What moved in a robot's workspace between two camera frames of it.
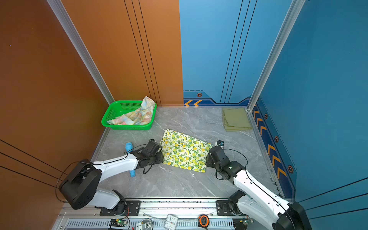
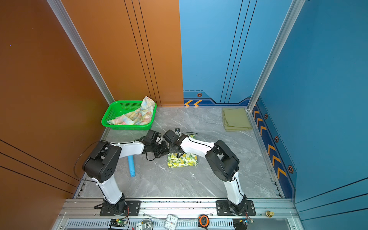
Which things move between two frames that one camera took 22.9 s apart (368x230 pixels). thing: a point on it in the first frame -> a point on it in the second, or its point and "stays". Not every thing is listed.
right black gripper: [208, 160] -> [171, 151]
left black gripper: [161, 157] -> [165, 151]
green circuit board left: [119, 222] stays
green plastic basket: [115, 109] stays
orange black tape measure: [203, 221] stays
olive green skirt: [235, 119] stays
